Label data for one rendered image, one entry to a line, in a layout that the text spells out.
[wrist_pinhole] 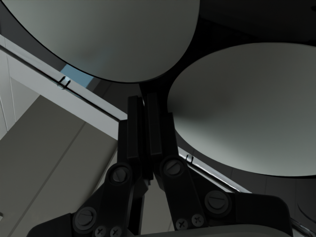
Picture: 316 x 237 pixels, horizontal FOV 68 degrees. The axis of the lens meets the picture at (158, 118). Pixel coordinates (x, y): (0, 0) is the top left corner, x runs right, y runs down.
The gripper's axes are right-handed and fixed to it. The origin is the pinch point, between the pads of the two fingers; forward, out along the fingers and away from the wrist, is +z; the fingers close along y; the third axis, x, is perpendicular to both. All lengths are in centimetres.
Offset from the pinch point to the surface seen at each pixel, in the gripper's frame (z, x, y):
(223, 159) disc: 0.2, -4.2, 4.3
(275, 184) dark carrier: -1.2, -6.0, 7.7
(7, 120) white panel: 23.3, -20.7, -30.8
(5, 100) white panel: 21.7, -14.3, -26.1
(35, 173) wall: 53, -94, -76
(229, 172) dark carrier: 0.1, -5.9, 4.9
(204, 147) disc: 0.8, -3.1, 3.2
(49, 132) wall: 75, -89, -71
